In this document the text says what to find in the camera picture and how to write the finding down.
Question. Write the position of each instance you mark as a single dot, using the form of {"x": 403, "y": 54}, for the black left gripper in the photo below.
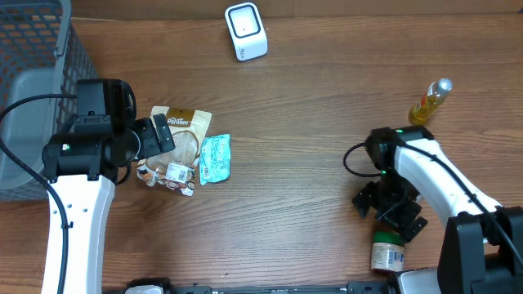
{"x": 153, "y": 146}

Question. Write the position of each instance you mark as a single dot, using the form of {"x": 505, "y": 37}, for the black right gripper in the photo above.
{"x": 392, "y": 208}

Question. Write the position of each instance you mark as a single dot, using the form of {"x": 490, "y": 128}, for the beige brown snack packet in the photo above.
{"x": 176, "y": 169}

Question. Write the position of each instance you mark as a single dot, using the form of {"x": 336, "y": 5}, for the green lid jar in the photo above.
{"x": 388, "y": 252}

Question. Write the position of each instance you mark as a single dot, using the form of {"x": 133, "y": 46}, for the teal snack packet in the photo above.
{"x": 214, "y": 163}

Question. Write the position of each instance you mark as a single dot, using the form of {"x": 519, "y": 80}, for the silver capped amber bottle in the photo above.
{"x": 435, "y": 95}

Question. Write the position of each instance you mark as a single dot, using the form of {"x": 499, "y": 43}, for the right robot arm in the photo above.
{"x": 482, "y": 247}

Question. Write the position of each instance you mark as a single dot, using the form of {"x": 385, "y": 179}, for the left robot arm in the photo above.
{"x": 82, "y": 167}

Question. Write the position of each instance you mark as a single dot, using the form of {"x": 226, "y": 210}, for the white barcode scanner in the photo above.
{"x": 247, "y": 31}

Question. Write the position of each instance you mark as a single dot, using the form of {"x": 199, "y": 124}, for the grey plastic shopping basket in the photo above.
{"x": 40, "y": 54}

